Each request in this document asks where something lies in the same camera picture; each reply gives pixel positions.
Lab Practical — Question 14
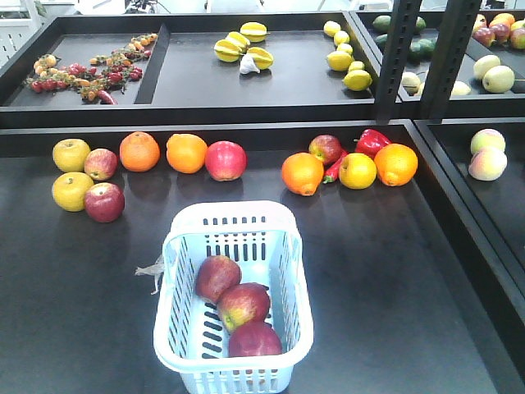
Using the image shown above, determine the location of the light blue plastic basket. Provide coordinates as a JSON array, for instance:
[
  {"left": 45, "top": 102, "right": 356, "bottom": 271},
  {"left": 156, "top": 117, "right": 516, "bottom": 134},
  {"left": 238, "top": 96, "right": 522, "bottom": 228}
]
[{"left": 153, "top": 200, "right": 313, "bottom": 393}]

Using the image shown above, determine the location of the dark red apple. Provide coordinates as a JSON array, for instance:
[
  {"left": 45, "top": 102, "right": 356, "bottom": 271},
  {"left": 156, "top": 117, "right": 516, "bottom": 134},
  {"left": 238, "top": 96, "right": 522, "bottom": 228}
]
[
  {"left": 195, "top": 255, "right": 242, "bottom": 304},
  {"left": 228, "top": 321, "right": 282, "bottom": 357}
]

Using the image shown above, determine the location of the red yellow apple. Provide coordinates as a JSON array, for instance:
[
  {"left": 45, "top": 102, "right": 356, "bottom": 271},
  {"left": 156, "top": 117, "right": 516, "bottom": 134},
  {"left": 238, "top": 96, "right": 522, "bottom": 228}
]
[{"left": 217, "top": 282, "right": 271, "bottom": 333}]

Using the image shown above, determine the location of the dark red apple top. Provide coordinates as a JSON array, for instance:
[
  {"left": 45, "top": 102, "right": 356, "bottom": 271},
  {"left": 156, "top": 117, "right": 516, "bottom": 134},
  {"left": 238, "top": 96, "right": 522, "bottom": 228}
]
[{"left": 228, "top": 321, "right": 282, "bottom": 357}]

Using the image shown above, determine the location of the orange with stem nub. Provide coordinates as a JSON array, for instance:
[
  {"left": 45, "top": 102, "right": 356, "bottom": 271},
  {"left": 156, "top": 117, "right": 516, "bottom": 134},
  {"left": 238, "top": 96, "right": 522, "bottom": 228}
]
[{"left": 281, "top": 153, "right": 324, "bottom": 196}]

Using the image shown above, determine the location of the large red apple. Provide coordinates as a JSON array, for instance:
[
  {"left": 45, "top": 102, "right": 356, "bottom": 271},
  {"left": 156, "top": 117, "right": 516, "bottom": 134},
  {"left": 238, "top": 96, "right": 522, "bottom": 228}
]
[{"left": 205, "top": 140, "right": 248, "bottom": 181}]

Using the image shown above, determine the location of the red chili pepper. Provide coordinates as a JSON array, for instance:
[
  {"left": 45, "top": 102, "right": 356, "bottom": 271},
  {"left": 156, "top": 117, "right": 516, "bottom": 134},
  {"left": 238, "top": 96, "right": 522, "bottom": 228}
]
[{"left": 322, "top": 149, "right": 349, "bottom": 184}]

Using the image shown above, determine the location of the small red apple back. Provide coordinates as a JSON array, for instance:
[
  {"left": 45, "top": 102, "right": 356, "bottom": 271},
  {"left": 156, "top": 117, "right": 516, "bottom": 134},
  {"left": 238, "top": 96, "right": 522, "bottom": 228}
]
[{"left": 308, "top": 135, "right": 343, "bottom": 166}]

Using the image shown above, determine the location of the yellow round fruit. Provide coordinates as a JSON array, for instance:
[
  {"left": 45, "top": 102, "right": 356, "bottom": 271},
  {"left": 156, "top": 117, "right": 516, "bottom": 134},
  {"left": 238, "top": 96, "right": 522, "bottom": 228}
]
[{"left": 339, "top": 153, "right": 377, "bottom": 190}]

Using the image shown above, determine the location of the red bell pepper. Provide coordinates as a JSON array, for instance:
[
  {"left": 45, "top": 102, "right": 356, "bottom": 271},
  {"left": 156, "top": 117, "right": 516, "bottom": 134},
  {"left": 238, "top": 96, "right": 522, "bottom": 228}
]
[{"left": 354, "top": 129, "right": 391, "bottom": 159}]

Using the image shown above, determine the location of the orange far left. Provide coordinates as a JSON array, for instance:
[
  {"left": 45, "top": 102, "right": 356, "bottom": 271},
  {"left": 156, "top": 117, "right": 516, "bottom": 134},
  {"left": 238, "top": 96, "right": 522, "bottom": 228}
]
[{"left": 120, "top": 131, "right": 161, "bottom": 172}]

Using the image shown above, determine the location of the white garlic bulb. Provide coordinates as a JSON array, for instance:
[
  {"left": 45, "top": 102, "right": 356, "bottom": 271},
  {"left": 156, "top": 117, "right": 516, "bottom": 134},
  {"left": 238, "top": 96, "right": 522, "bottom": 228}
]
[{"left": 239, "top": 54, "right": 261, "bottom": 75}]

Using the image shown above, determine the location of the round orange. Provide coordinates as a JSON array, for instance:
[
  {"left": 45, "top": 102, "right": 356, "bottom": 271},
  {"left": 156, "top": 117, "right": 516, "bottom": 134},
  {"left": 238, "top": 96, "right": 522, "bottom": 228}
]
[{"left": 373, "top": 144, "right": 418, "bottom": 186}]

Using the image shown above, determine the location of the black wooden produce stand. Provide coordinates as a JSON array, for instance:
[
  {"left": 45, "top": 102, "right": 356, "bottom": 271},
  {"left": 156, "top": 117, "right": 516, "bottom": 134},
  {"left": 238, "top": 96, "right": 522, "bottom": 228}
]
[{"left": 1, "top": 12, "right": 524, "bottom": 393}]

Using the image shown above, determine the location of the red apple front left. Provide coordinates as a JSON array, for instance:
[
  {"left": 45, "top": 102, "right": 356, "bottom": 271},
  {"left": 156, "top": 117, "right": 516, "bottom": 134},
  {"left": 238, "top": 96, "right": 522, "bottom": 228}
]
[{"left": 84, "top": 182, "right": 125, "bottom": 223}]

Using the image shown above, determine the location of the yellow starfruit top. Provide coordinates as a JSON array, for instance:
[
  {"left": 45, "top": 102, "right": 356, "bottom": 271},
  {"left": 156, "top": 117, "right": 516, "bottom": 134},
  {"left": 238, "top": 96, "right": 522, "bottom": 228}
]
[{"left": 240, "top": 21, "right": 268, "bottom": 43}]

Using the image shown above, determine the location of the small red apple behind gripper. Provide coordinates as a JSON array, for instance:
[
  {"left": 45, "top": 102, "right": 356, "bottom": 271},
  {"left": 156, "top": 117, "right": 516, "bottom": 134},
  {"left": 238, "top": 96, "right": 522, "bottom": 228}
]
[{"left": 84, "top": 148, "right": 118, "bottom": 181}]

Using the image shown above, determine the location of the yellow fruit left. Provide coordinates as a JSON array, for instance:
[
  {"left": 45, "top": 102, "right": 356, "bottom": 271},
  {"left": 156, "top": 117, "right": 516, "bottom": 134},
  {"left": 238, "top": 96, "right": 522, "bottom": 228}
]
[{"left": 52, "top": 172, "right": 94, "bottom": 212}]

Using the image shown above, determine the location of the cherry tomato pile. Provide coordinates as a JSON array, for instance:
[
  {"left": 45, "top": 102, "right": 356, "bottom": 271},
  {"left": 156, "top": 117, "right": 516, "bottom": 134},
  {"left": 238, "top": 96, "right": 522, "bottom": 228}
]
[{"left": 23, "top": 33, "right": 158, "bottom": 105}]

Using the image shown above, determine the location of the yellow apple back left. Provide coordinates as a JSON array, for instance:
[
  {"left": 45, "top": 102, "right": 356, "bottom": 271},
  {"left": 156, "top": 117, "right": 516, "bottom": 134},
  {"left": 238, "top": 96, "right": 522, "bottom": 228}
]
[{"left": 52, "top": 138, "right": 91, "bottom": 172}]

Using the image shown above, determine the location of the pale peach front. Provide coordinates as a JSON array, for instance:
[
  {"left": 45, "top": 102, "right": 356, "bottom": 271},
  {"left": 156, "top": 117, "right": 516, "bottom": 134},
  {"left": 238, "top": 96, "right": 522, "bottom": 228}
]
[{"left": 468, "top": 146, "right": 508, "bottom": 181}]

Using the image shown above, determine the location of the pale peach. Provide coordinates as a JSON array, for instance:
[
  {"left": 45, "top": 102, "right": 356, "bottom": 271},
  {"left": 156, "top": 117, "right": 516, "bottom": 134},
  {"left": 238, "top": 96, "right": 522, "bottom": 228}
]
[
  {"left": 468, "top": 146, "right": 508, "bottom": 181},
  {"left": 470, "top": 128, "right": 506, "bottom": 154}
]

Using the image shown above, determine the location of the pale peach back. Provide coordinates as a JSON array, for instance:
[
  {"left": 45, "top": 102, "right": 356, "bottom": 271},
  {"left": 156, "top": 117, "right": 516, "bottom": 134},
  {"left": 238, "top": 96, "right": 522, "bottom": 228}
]
[{"left": 470, "top": 128, "right": 506, "bottom": 154}]

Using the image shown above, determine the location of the pale green pear back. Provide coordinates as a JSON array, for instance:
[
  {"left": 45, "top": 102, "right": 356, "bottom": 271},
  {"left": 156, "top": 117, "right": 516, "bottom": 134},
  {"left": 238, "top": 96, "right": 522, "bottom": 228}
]
[{"left": 472, "top": 54, "right": 501, "bottom": 80}]

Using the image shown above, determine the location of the pale green pear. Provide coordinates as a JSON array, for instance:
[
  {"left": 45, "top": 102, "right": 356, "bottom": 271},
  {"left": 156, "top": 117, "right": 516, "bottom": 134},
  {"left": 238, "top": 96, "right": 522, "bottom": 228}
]
[
  {"left": 482, "top": 66, "right": 515, "bottom": 94},
  {"left": 472, "top": 54, "right": 501, "bottom": 80}
]

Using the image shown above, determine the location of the pale green pear front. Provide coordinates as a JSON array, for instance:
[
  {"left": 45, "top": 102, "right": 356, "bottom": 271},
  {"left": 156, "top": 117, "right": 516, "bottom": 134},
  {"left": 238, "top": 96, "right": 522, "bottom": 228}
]
[{"left": 482, "top": 66, "right": 515, "bottom": 94}]

